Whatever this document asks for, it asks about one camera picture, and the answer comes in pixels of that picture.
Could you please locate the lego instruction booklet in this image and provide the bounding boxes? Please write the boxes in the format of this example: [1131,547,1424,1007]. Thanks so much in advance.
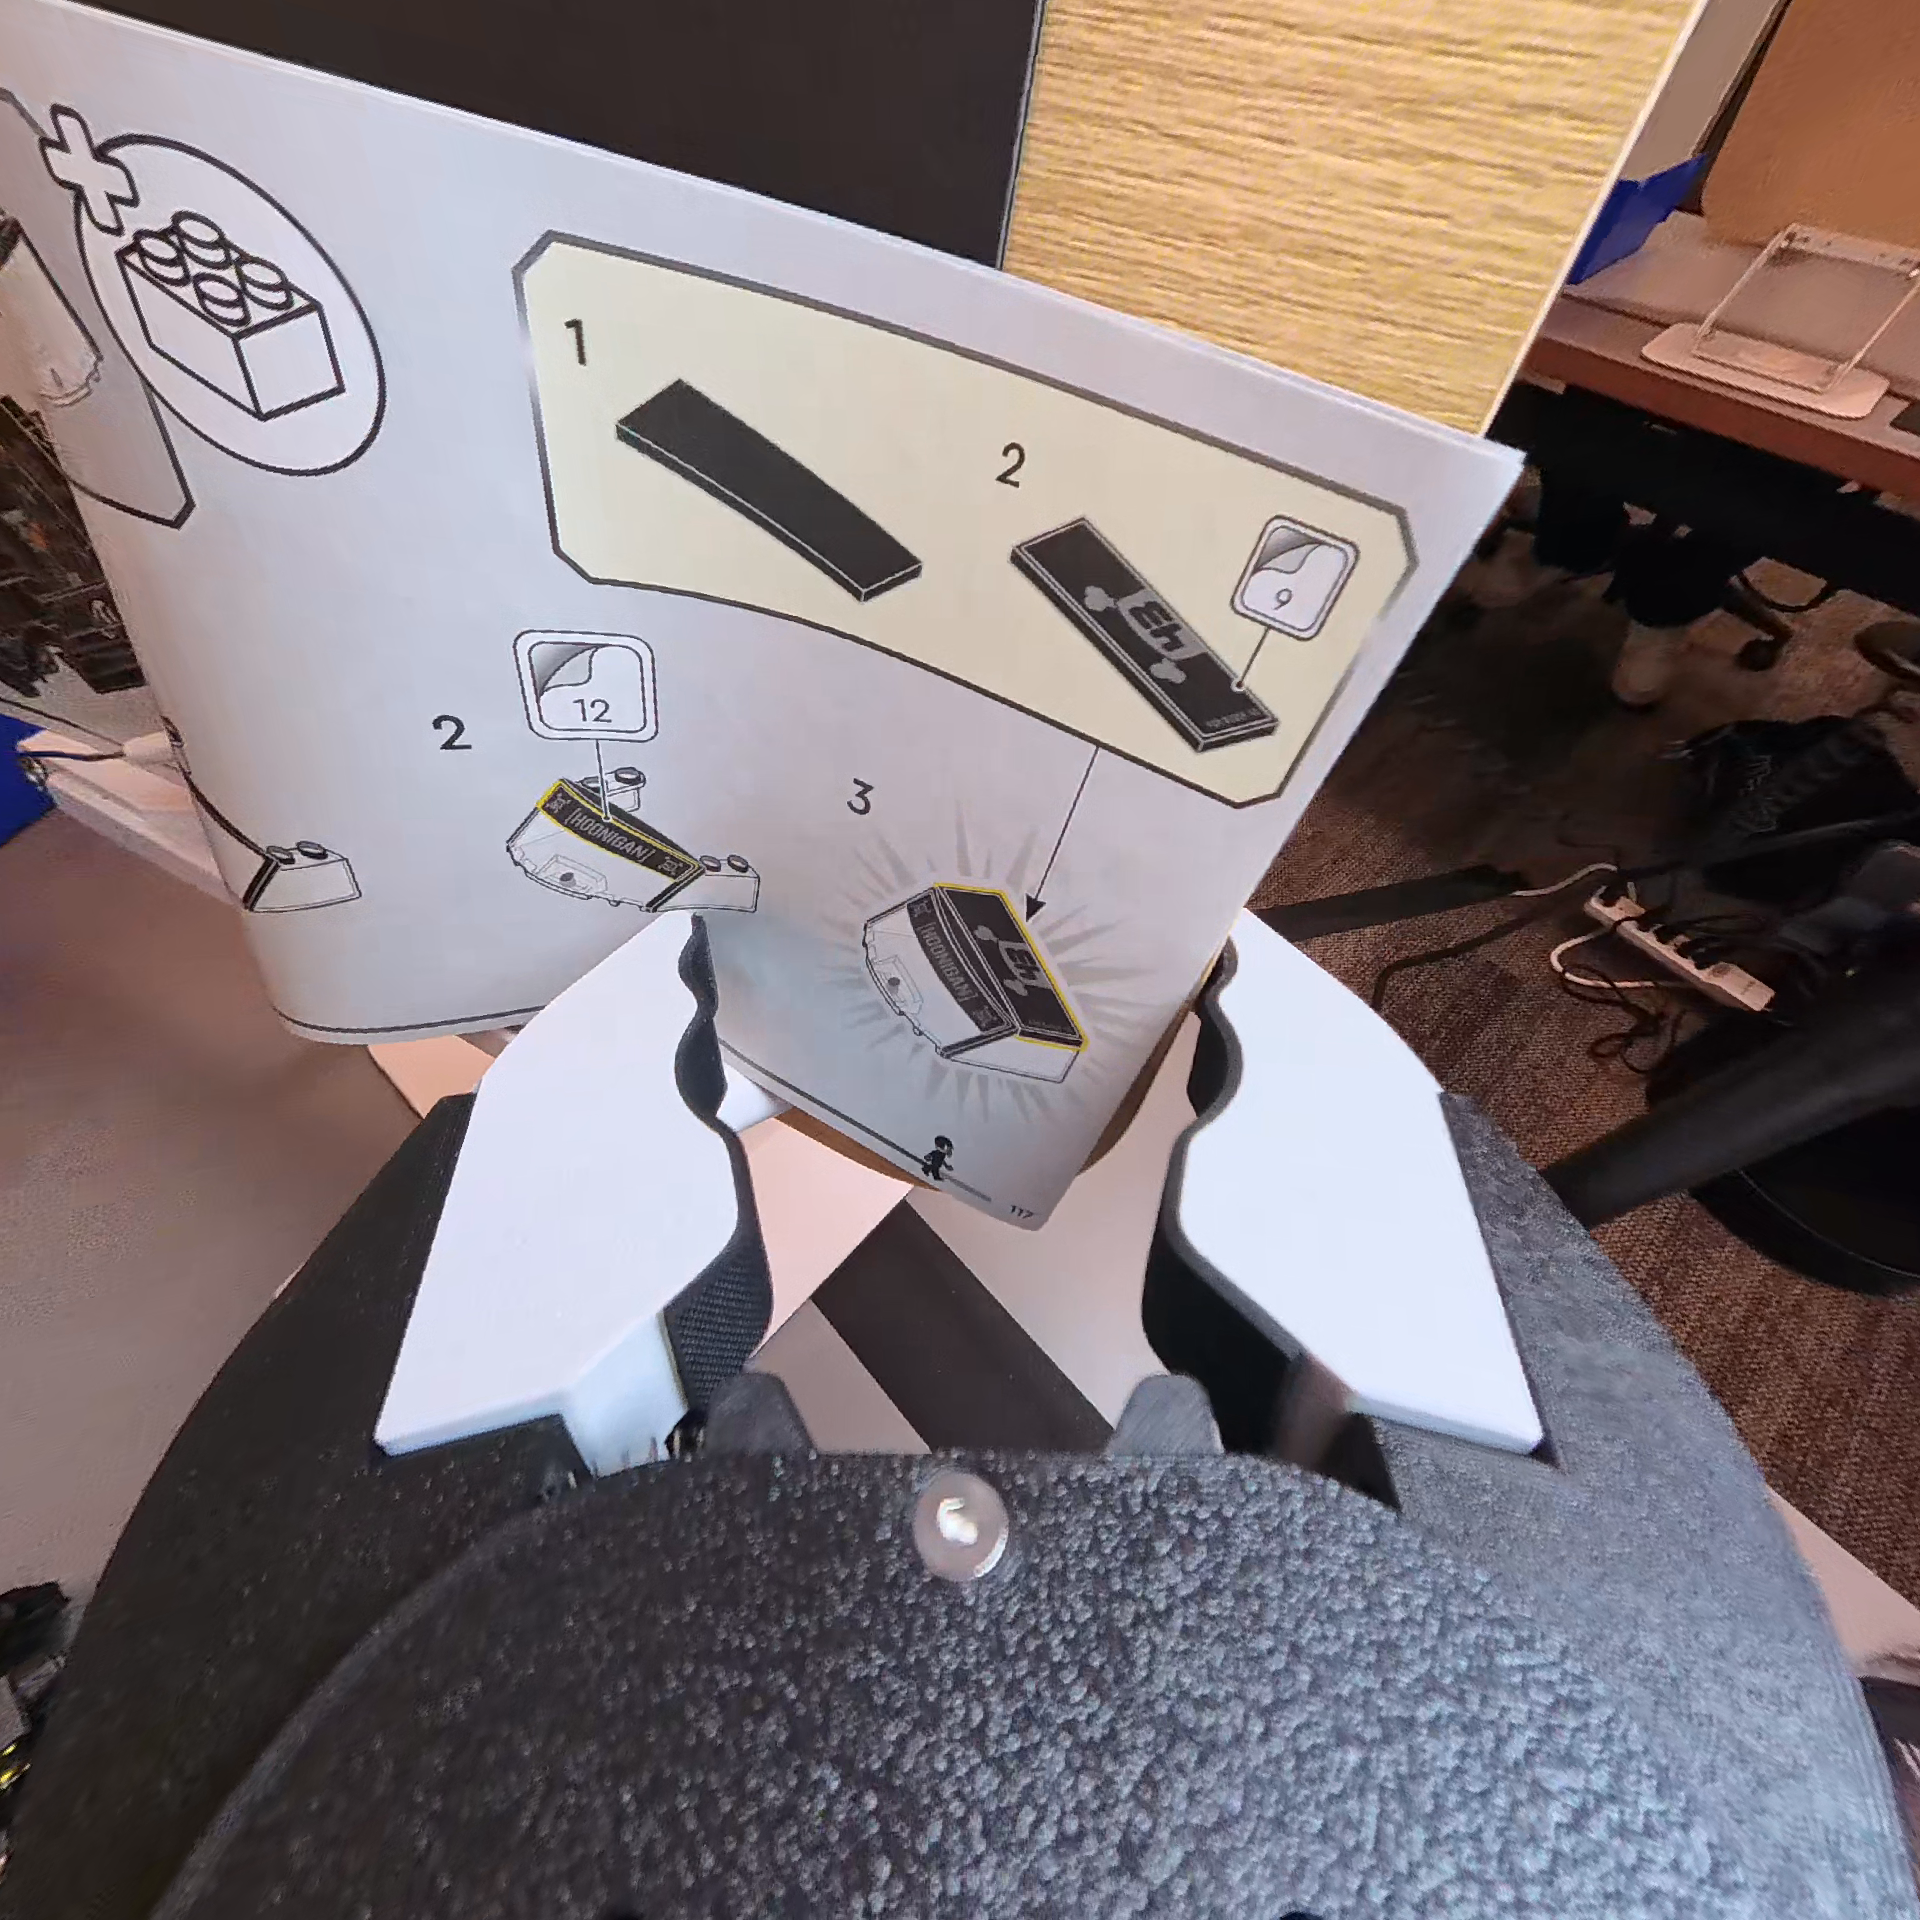
[0,0,1527,1233]

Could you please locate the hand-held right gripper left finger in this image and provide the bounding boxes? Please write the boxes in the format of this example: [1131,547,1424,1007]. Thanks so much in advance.
[378,917,783,1472]

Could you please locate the tan curved panel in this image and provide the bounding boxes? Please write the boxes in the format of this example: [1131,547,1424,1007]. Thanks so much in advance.
[1001,0,1707,441]

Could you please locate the white booklet stand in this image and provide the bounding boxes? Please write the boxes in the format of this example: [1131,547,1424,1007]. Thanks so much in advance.
[1642,222,1920,422]
[120,721,1202,1352]

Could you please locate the white power strip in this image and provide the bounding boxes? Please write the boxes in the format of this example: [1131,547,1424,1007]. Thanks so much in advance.
[1547,871,1783,1017]

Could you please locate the large black panel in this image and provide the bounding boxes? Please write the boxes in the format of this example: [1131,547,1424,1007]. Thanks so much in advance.
[90,0,1046,273]

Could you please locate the blue storage bin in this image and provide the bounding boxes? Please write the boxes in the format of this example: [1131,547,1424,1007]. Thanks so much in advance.
[1560,156,1719,295]

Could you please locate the wooden desk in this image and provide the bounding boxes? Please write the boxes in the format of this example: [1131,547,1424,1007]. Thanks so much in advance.
[1523,211,1920,519]

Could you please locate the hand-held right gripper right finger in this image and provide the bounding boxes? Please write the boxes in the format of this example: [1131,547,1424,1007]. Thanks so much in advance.
[1141,911,1555,1472]

